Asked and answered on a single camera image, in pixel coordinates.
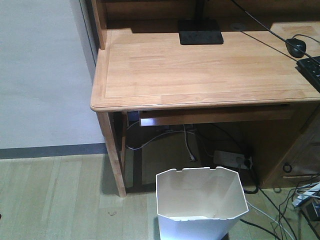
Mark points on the white plastic trash bin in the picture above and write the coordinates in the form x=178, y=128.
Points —
x=199, y=203

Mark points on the light wooden desk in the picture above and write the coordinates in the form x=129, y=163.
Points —
x=141, y=66

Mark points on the white power strip under desk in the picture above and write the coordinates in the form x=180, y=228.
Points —
x=231, y=159

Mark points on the black monitor stand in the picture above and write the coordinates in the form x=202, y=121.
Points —
x=199, y=30

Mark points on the wooden pull-out keyboard tray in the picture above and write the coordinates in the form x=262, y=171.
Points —
x=215, y=115

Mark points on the wooden drawer cabinet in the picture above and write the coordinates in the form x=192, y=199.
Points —
x=301, y=161

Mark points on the black computer mouse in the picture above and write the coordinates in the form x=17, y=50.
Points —
x=295, y=47

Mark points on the black keyboard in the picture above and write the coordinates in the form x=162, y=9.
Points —
x=310, y=69

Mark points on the white power strip at right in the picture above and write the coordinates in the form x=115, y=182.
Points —
x=305, y=192

